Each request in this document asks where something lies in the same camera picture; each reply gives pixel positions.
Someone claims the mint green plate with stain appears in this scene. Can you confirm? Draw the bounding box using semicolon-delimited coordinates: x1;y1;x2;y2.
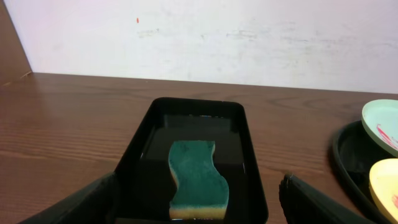
361;99;398;157

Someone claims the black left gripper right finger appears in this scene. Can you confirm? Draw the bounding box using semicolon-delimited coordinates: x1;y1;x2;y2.
279;174;372;224

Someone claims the yellow plate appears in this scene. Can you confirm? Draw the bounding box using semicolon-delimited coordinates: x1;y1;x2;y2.
369;158;397;224

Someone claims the black rectangular water tray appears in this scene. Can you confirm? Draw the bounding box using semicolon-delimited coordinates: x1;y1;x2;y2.
115;98;269;223

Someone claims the round black serving tray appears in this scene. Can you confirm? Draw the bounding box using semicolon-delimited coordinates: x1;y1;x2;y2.
329;120;397;223

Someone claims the green and yellow sponge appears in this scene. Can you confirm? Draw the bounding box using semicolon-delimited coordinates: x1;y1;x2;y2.
168;140;229;220

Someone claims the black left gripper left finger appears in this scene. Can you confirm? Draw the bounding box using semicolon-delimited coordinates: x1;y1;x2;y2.
22;172;120;224

